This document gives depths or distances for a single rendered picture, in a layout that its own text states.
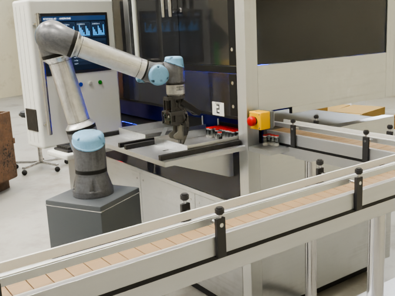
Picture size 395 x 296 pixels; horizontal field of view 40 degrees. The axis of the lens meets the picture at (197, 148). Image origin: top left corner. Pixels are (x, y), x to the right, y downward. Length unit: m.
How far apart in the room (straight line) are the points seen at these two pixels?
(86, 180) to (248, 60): 0.81
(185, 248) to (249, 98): 1.22
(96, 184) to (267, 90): 0.83
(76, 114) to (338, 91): 1.23
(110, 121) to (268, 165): 1.07
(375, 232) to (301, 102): 0.95
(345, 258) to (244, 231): 1.73
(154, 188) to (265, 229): 1.79
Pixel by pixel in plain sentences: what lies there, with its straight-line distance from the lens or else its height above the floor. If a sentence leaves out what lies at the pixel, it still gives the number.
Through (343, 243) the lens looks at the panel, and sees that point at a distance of 2.90.
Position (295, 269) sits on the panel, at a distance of 2.68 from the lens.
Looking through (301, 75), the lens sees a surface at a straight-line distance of 2.47.
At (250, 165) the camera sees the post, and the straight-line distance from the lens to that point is 2.32.
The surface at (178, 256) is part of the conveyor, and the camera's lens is 1.15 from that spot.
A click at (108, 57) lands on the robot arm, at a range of 1.98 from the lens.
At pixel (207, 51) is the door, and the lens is 2.46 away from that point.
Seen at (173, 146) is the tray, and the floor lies 0.90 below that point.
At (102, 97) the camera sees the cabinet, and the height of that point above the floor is 1.03.
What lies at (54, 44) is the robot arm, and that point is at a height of 1.34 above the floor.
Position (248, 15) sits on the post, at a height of 1.41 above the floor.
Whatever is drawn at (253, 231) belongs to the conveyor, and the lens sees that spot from 1.26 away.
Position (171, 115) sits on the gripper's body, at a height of 1.04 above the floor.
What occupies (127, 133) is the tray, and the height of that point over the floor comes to 0.90.
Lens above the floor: 1.38
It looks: 12 degrees down
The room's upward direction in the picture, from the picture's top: 3 degrees counter-clockwise
